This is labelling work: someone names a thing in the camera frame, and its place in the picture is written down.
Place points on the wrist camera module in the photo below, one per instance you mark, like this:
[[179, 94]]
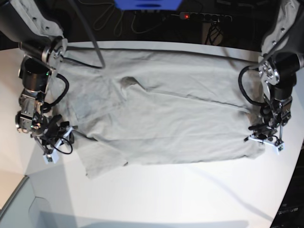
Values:
[[51, 158], [278, 148]]

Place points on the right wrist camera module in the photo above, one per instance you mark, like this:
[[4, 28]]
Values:
[[51, 158]]

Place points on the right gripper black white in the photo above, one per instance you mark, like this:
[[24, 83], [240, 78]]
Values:
[[54, 136]]

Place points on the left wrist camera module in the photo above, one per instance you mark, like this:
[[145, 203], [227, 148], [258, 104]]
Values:
[[278, 148]]

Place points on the grey t-shirt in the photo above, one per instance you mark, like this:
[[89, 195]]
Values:
[[151, 107]]

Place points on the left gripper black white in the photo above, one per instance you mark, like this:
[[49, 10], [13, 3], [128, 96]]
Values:
[[264, 134]]

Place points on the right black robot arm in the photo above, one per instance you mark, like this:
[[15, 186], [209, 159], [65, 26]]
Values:
[[39, 32]]

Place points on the black power strip red light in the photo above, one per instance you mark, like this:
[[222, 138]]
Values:
[[205, 17]]

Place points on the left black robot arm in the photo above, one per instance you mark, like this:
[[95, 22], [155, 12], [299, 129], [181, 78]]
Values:
[[282, 56]]

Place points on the blue box at top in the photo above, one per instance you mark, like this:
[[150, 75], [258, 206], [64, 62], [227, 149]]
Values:
[[147, 4]]

